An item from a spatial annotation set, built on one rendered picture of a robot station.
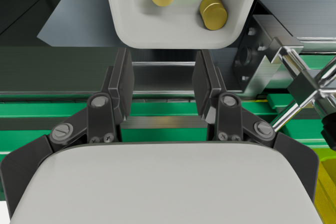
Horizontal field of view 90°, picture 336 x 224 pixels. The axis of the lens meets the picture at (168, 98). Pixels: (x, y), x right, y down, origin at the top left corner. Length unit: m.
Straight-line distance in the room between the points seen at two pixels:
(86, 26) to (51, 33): 0.11
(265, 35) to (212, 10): 0.08
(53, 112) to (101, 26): 0.33
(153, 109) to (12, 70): 0.25
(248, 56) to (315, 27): 0.09
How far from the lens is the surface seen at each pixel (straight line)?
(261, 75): 0.27
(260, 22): 0.27
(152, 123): 0.26
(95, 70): 0.33
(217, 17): 0.28
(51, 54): 0.40
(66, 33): 0.62
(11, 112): 0.35
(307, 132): 0.30
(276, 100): 0.31
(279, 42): 0.23
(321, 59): 0.28
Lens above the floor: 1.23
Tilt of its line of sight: 39 degrees down
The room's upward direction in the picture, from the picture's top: 178 degrees clockwise
